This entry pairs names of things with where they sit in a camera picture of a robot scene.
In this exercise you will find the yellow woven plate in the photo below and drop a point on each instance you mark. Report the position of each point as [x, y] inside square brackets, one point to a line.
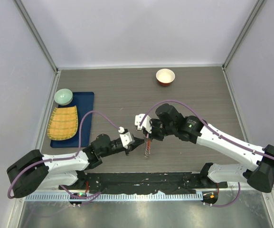
[63, 123]

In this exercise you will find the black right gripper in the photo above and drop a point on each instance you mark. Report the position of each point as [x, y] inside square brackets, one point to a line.
[152, 135]

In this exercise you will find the red plastic handle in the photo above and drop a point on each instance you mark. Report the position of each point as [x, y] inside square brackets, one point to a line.
[148, 146]

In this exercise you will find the red white bowl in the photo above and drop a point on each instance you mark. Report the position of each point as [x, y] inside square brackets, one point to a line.
[165, 77]

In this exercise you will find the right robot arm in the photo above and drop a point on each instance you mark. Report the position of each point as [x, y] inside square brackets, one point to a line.
[254, 164]

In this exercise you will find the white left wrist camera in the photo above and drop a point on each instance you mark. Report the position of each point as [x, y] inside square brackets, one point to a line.
[125, 136]

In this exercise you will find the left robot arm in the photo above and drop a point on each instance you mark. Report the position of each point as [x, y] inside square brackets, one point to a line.
[35, 169]

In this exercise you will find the pale green bowl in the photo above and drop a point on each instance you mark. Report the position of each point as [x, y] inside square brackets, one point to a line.
[63, 97]

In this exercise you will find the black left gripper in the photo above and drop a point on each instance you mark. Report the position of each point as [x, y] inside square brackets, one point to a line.
[137, 141]

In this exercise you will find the blue tray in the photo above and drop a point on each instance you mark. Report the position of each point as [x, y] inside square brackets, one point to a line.
[84, 101]

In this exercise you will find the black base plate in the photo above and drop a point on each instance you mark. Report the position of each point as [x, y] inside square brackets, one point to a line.
[142, 183]

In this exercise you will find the white slotted cable duct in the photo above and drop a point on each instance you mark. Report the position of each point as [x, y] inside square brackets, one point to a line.
[159, 196]

